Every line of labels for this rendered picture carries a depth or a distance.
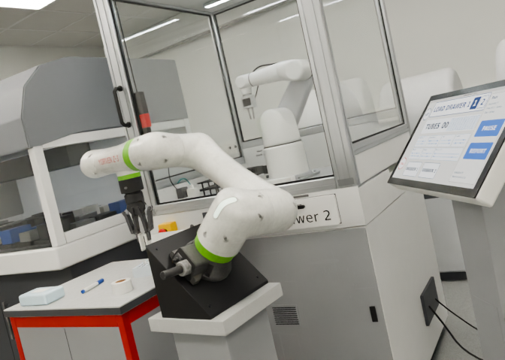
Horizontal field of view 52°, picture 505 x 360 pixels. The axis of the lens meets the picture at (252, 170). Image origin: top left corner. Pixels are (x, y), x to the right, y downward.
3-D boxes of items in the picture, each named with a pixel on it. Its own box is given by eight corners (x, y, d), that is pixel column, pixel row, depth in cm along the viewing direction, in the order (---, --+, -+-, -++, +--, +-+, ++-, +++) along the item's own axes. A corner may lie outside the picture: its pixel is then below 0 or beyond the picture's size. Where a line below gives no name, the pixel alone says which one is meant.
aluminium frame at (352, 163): (357, 186, 183) (294, -112, 176) (143, 217, 235) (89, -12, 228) (415, 150, 265) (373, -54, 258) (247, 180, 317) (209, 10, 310)
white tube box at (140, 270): (152, 275, 199) (150, 265, 199) (134, 278, 201) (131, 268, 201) (166, 265, 211) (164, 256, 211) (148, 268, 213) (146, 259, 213)
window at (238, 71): (335, 175, 189) (278, -89, 182) (158, 204, 232) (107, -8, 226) (335, 175, 189) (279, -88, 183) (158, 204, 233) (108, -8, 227)
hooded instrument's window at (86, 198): (53, 247, 233) (28, 149, 230) (-132, 270, 323) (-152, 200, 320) (199, 195, 331) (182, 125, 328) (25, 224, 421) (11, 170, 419)
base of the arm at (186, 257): (172, 301, 132) (180, 285, 129) (140, 259, 138) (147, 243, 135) (239, 273, 151) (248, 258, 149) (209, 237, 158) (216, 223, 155)
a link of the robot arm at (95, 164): (155, 167, 179) (148, 135, 179) (126, 173, 172) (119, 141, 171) (105, 176, 206) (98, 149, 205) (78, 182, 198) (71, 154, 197)
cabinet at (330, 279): (413, 437, 189) (368, 225, 183) (191, 414, 241) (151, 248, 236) (453, 326, 270) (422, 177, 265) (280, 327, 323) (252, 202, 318)
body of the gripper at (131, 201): (146, 189, 210) (152, 210, 210) (128, 192, 212) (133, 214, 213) (137, 192, 202) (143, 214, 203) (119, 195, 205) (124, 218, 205)
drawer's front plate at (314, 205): (340, 224, 187) (333, 195, 187) (270, 231, 202) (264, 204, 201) (341, 222, 189) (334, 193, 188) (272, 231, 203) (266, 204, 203)
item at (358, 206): (366, 225, 184) (357, 186, 183) (152, 248, 236) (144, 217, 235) (420, 177, 266) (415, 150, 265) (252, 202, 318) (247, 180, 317)
